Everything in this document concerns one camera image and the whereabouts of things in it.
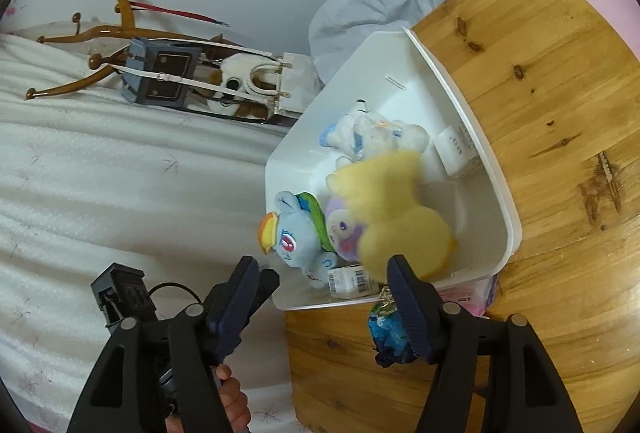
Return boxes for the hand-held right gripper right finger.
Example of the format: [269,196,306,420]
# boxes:
[386,254,583,433]

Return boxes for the white plush toy blue feet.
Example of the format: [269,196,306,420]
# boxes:
[319,99,482,180]

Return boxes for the purple plush toy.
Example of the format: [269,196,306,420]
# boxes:
[324,197,371,261]

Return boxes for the white plastic tray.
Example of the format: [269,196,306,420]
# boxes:
[263,27,523,313]

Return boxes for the shiny blue pouch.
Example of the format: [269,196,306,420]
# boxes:
[367,288,418,369]

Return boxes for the blue rainbow pony plush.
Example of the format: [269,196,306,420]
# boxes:
[257,190,381,300]

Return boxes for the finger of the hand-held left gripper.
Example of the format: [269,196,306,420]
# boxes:
[247,268,281,329]

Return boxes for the pink tissue packet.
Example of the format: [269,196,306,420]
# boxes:
[435,275,501,319]

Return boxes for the red strap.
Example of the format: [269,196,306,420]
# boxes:
[129,0,232,28]

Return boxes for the white handbag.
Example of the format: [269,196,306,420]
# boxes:
[245,53,323,118]

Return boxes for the blue black shoulder bag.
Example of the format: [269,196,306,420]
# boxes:
[120,38,201,108]

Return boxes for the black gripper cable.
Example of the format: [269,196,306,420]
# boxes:
[147,282,206,314]

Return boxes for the yellow plush toy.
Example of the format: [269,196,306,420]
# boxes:
[326,149,460,281]

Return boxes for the person's left hand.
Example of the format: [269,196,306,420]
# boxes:
[215,363,252,433]

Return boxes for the white curtain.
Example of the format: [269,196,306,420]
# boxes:
[0,0,311,433]

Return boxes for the wooden coat rack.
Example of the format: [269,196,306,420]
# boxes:
[25,0,241,101]

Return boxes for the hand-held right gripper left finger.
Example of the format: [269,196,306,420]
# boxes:
[65,255,261,433]

